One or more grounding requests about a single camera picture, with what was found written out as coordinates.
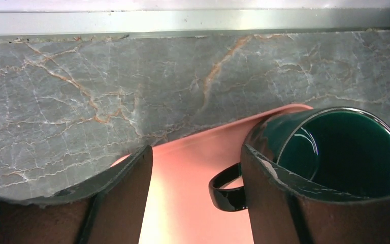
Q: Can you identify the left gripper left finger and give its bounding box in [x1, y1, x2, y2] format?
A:
[0, 145, 153, 243]

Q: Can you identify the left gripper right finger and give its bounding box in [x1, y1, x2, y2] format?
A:
[241, 145, 390, 243]

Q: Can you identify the dark green mug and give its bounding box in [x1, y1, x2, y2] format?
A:
[208, 107, 390, 213]

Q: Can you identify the pink serving tray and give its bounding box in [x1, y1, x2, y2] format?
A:
[109, 103, 313, 244]

